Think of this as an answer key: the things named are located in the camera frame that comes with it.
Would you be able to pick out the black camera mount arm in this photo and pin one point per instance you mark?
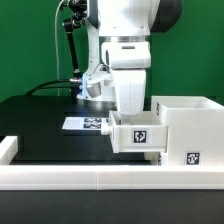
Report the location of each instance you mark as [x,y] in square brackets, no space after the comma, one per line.
[79,13]

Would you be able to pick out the white drawer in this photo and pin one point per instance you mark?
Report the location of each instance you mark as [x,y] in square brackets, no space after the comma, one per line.
[144,134]
[153,157]

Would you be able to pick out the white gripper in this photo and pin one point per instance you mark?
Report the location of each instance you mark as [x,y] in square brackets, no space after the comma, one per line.
[127,62]

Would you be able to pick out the white drawer cabinet box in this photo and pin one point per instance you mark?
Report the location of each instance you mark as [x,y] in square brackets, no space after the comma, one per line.
[195,130]

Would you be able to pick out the white U-shaped fence frame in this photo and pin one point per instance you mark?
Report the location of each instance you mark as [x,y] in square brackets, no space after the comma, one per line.
[69,177]

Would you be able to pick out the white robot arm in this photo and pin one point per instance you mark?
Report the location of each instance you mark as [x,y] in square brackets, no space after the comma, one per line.
[121,21]

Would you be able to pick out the marker tag sheet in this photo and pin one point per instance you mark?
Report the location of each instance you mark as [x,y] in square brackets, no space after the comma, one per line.
[84,123]

